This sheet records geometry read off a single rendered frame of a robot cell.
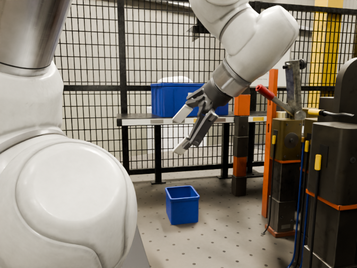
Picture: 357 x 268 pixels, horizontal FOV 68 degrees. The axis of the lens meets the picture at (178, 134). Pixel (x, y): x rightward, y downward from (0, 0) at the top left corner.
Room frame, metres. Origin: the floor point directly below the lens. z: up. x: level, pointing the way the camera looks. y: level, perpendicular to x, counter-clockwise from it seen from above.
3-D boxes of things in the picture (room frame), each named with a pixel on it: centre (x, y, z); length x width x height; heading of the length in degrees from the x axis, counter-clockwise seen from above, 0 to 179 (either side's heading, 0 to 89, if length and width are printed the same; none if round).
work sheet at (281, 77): (1.36, -0.45, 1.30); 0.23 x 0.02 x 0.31; 103
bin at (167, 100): (1.15, -0.05, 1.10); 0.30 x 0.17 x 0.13; 112
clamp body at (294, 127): (0.76, -0.30, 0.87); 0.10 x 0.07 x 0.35; 103
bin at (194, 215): (0.86, -0.01, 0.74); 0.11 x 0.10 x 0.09; 13
